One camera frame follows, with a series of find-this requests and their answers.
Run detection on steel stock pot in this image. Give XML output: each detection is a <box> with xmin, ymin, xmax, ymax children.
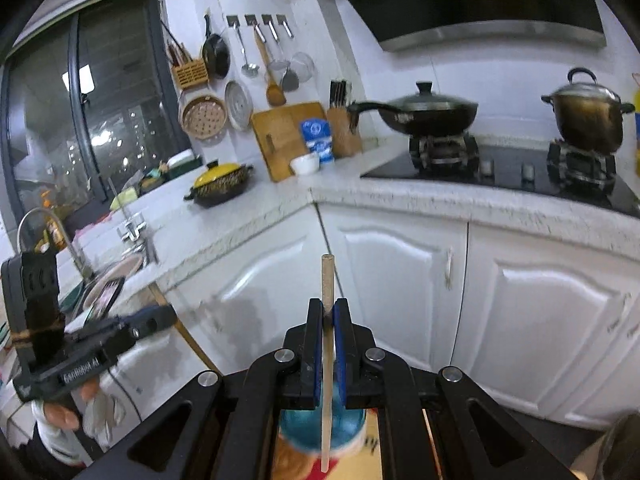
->
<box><xmin>541</xmin><ymin>67</ymin><xmax>636</xmax><ymax>155</ymax></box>

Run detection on hanging wooden spatula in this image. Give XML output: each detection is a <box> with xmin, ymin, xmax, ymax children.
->
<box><xmin>254</xmin><ymin>26</ymin><xmax>286</xmax><ymax>107</ymax></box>

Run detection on black gas stove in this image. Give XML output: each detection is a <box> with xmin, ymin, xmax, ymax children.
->
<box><xmin>363</xmin><ymin>132</ymin><xmax>639</xmax><ymax>218</ymax></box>

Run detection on wooden cutting board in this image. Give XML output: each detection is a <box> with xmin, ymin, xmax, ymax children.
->
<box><xmin>250</xmin><ymin>101</ymin><xmax>326</xmax><ymax>182</ymax></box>

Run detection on wooden knife block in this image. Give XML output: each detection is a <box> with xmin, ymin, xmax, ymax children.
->
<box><xmin>326</xmin><ymin>80</ymin><xmax>362</xmax><ymax>158</ymax></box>

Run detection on teal rimmed floral utensil holder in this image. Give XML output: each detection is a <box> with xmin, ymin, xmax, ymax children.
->
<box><xmin>279</xmin><ymin>404</ymin><xmax>367</xmax><ymax>460</ymax></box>

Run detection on wicker utensil basket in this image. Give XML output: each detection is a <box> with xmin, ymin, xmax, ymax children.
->
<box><xmin>160</xmin><ymin>19</ymin><xmax>211</xmax><ymax>92</ymax></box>

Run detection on range hood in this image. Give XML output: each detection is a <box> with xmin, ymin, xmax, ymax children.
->
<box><xmin>348</xmin><ymin>0</ymin><xmax>606</xmax><ymax>52</ymax></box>

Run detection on hanging metal ladle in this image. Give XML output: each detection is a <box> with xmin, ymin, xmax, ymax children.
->
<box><xmin>234</xmin><ymin>24</ymin><xmax>259</xmax><ymax>78</ymax></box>

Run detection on round metal steamer plate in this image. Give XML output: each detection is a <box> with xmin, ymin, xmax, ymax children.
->
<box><xmin>224</xmin><ymin>80</ymin><xmax>253</xmax><ymax>131</ymax></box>

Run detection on light wooden chopstick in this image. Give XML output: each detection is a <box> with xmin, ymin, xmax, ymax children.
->
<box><xmin>320</xmin><ymin>254</ymin><xmax>334</xmax><ymax>474</ymax></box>

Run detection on left gloved hand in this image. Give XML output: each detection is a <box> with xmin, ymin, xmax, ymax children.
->
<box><xmin>32</xmin><ymin>377</ymin><xmax>126</xmax><ymax>466</ymax></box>

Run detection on yellow oil bottle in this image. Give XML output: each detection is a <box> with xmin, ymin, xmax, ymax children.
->
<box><xmin>631</xmin><ymin>73</ymin><xmax>640</xmax><ymax>177</ymax></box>

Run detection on yellow lid black casserole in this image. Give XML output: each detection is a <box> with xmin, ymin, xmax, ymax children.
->
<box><xmin>183</xmin><ymin>160</ymin><xmax>254</xmax><ymax>207</ymax></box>

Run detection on black wok with lid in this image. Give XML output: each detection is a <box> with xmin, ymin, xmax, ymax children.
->
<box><xmin>346</xmin><ymin>81</ymin><xmax>478</xmax><ymax>138</ymax></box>

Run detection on yellow orange patterned table mat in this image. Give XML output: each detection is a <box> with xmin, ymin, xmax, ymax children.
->
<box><xmin>270</xmin><ymin>410</ymin><xmax>383</xmax><ymax>480</ymax></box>

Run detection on kitchen faucet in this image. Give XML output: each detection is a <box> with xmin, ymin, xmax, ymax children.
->
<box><xmin>16</xmin><ymin>206</ymin><xmax>97</xmax><ymax>283</ymax></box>

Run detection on hanging black frying pan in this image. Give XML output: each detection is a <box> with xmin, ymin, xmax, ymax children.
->
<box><xmin>202</xmin><ymin>13</ymin><xmax>231</xmax><ymax>79</ymax></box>

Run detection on small white bowl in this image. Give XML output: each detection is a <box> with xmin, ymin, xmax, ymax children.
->
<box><xmin>290</xmin><ymin>153</ymin><xmax>320</xmax><ymax>177</ymax></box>

